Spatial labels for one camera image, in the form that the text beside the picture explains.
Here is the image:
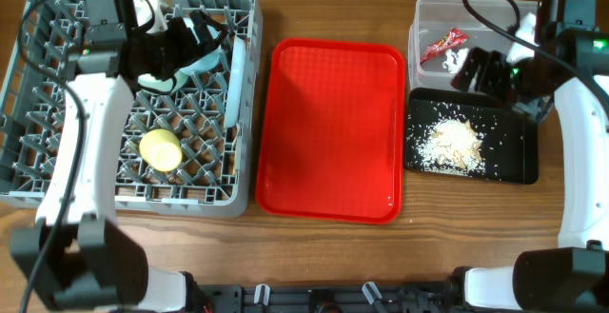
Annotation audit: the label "crumpled white tissue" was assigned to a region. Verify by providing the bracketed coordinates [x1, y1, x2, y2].
[442, 48, 469, 74]

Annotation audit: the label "light blue bowl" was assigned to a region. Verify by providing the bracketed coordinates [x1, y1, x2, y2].
[180, 17, 222, 75]

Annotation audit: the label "red serving tray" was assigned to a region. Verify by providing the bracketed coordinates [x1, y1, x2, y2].
[255, 38, 406, 225]

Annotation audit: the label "yellow plastic cup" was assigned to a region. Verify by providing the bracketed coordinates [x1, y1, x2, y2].
[139, 128, 183, 172]

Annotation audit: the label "rice and food scraps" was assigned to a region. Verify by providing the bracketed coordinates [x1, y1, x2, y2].
[415, 119, 486, 176]

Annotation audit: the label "grey dishwasher rack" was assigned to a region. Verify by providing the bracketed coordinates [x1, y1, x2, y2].
[1, 0, 264, 217]

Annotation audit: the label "wooden chopstick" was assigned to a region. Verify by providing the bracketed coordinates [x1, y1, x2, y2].
[232, 135, 241, 175]

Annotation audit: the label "light blue plate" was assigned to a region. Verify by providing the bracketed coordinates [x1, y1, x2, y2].
[224, 37, 246, 129]

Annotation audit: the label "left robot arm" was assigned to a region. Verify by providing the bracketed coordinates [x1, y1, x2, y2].
[10, 0, 228, 312]

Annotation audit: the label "green bowl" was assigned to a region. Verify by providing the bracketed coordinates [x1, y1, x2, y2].
[138, 71, 187, 94]

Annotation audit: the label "black food waste tray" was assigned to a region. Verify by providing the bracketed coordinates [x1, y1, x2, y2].
[404, 88, 539, 185]

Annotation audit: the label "red snack wrapper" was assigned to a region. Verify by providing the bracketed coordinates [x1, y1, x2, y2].
[420, 28, 469, 65]

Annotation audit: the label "clear plastic waste bin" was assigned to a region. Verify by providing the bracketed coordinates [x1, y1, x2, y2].
[408, 0, 537, 90]

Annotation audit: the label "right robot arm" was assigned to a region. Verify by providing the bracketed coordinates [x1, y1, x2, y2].
[446, 0, 608, 312]

